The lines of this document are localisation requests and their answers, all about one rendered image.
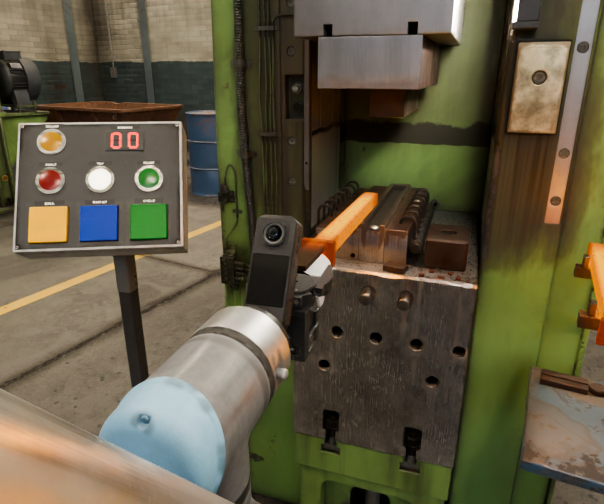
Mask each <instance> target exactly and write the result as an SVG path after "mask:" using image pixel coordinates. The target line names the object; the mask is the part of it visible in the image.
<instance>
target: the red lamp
mask: <svg viewBox="0 0 604 504"><path fill-rule="evenodd" d="M60 183H61V177H60V175H59V173H58V172H56V171H54V170H47V171H44V172H43V173H42V174H41V175H40V177H39V185H40V186H41V187H42V188H43V189H44V190H49V191H50V190H54V189H56V188H57V187H58V186H59V185H60Z"/></svg>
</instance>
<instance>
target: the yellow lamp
mask: <svg viewBox="0 0 604 504"><path fill-rule="evenodd" d="M61 144H62V138H61V136H60V135H59V134H58V133H56V132H52V131H51V132H47V133H45V134H44V135H43V136H42V137H41V139H40V145H41V147H42V148H43V149H44V150H46V151H55V150H57V149H59V148H60V146H61Z"/></svg>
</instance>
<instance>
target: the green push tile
mask: <svg viewBox="0 0 604 504"><path fill-rule="evenodd" d="M130 239H131V240H160V239H168V206H167V204H133V205H130Z"/></svg>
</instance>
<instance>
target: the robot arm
mask: <svg viewBox="0 0 604 504"><path fill-rule="evenodd" d="M302 233H303V227H302V225H301V224H300V223H299V222H298V221H297V220H296V219H295V218H294V217H292V216H279V215H262V216H260V217H258V219H257V222H256V228H255V235H254V241H253V247H252V254H251V260H250V267H249V273H248V277H247V284H246V293H245V299H244V306H231V307H227V308H224V309H222V310H219V311H218V312H217V313H215V314H214V315H213V316H212V317H211V318H210V319H209V320H208V321H206V322H205V323H204V324H203V325H202V326H201V327H200V328H199V329H198V330H197V331H196V332H195V333H194V334H193V335H192V336H190V338H189V339H188V340H187V341H186V342H185V343H184V344H183V345H182V346H181V347H180V348H179V349H178V350H177V351H176V352H175V353H174V354H173V355H172V356H170V357H169V358H168V359H167V360H166V361H165V362H164V363H163V364H162V365H161V366H160V367H159V368H158V369H157V370H156V371H155V372H154V373H152V374H151V375H150V376H149V377H148V378H147V379H146V380H145V381H143V382H141V383H140V384H138V385H137V386H135V387H134V388H133V389H131V390H130V391H129V392H128V393H127V394H126V396H125V397H124V398H123V399H122V401H121V402H120V404H119V405H118V407H117V409H116V410H115V411H114V412H113V413H112V414H111V415H110V416H109V417H108V419H107V420H106V421H105V423H104V425H103V427H102V429H101V431H100V434H99V437H98V436H96V435H94V434H92V433H90V432H88V431H86V430H84V429H82V428H79V427H77V426H75V425H73V424H71V423H69V422H67V421H65V420H63V419H61V418H59V417H57V416H55V415H53V414H51V413H49V412H47V411H45V410H43V409H41V408H39V407H37V406H35V405H33V404H31V403H29V402H27V401H25V400H23V399H21V398H19V397H17V396H15V395H13V394H11V393H9V392H7V391H5V390H3V389H1V388H0V504H260V503H259V502H257V501H255V500H254V499H253V498H252V495H251V479H250V460H249V445H248V443H249V437H250V434H251V432H252V430H253V428H254V427H255V425H256V424H257V422H258V420H259V419H260V417H261V416H262V414H263V412H264V411H265V409H266V408H267V406H268V404H269V403H270V401H271V399H272V397H273V395H274V394H275V392H276V390H277V389H278V387H279V386H280V384H281V383H282V381H283V380H286V379H287V377H288V369H289V367H290V364H291V360H295V361H300V362H305V361H306V359H307V357H308V356H309V354H310V352H311V351H312V349H313V347H314V346H315V344H316V342H317V341H318V339H319V322H318V318H319V308H314V304H315V300H316V302H317V306H318V307H321V306H322V304H323V302H324V297H325V295H327V294H329V293H330V291H331V289H332V286H333V271H332V266H331V263H330V261H329V259H328V258H327V257H326V256H325V255H323V254H321V255H320V257H319V258H318V259H317V260H316V261H315V262H314V263H313V264H312V265H311V266H310V267H309V268H308V269H307V270H306V271H302V274H298V273H297V269H298V262H299V255H300V248H301V240H302ZM312 334H313V342H312V344H311V345H310V347H309V339H310V338H311V336H312ZM300 351H301V354H300V355H299V353H300ZM291 355H295V356H291Z"/></svg>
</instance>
